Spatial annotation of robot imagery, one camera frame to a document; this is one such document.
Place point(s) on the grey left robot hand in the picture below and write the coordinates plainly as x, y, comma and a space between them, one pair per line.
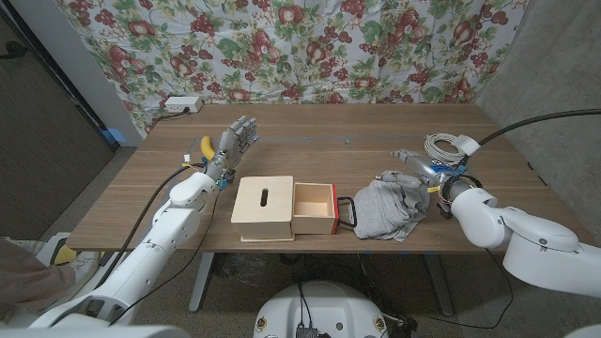
230, 148

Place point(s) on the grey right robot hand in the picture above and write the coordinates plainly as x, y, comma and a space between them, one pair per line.
425, 171

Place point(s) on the grey shirt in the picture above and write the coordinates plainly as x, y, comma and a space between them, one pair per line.
382, 213

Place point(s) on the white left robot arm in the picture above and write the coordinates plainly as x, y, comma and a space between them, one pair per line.
169, 232

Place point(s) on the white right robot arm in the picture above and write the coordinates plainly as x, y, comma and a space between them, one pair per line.
535, 249

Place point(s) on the yellow banana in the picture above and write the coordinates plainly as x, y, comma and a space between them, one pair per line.
207, 148

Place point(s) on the white power strip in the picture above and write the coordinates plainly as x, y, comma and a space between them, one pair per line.
180, 103

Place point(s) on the wooden box with slot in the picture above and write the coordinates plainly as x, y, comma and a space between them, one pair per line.
260, 220

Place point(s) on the floral fruit print backdrop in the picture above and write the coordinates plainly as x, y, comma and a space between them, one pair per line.
291, 51

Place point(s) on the grey table leg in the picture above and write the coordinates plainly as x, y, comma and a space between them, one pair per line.
440, 286
201, 284

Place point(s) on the blue object on floor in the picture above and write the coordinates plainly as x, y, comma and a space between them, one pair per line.
114, 135

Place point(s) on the white robot torso base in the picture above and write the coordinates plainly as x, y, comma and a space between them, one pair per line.
328, 310

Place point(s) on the white shoe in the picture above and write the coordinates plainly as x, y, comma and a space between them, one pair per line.
87, 265

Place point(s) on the dark brown door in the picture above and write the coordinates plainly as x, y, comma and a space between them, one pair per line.
42, 141

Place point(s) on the white and yellow floor base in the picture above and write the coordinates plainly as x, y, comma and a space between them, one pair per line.
61, 253

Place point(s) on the white robot chest edge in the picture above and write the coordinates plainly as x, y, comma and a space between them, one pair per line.
94, 332

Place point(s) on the brown trouser leg of person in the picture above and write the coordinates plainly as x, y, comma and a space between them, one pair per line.
28, 277

